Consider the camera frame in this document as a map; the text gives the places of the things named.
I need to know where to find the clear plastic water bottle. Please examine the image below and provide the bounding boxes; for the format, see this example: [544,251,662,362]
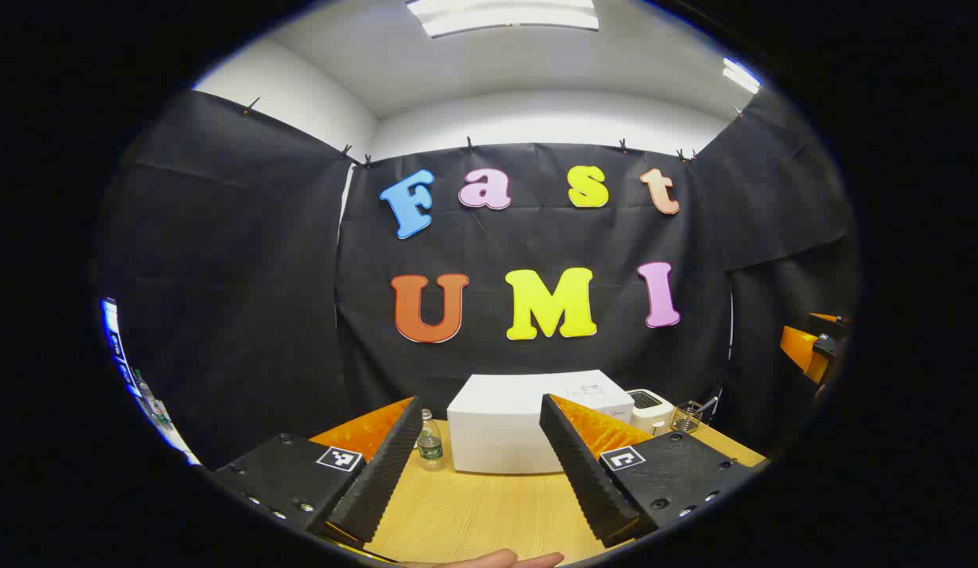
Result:
[416,409,445,472]

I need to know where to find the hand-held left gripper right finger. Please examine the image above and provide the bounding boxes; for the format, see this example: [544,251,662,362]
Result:
[539,393,766,549]

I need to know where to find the cluttered side shelf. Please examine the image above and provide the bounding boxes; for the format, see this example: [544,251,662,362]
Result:
[101,298,202,466]

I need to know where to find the long ceiling light panel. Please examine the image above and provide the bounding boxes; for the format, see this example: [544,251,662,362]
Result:
[405,0,600,39]

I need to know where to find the white microwave oven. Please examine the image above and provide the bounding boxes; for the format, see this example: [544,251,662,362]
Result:
[446,369,636,475]

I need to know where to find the white toaster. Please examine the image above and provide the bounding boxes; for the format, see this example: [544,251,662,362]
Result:
[625,388,677,437]

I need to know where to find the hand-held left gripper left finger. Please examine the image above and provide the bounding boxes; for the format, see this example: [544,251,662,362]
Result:
[209,394,425,545]

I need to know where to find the black backdrop cloth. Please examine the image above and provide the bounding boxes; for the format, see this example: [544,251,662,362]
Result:
[91,87,860,474]

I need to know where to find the small wire basket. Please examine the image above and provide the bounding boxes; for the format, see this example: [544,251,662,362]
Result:
[670,401,707,435]

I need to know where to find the small ceiling light panel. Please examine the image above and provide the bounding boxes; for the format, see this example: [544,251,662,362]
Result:
[722,57,762,94]

